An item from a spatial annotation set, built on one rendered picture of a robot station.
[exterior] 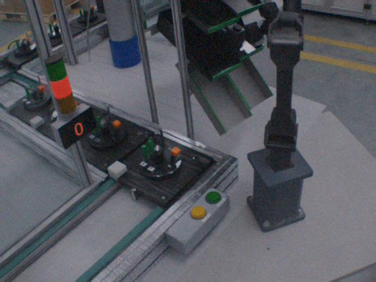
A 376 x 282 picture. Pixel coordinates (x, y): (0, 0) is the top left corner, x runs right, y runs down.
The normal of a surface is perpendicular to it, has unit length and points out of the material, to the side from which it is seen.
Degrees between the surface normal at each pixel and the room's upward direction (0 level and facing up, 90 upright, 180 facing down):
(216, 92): 45
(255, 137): 0
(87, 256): 0
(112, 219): 0
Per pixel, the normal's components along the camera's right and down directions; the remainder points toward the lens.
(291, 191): 0.27, 0.58
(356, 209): -0.10, -0.77
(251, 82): 0.40, -0.25
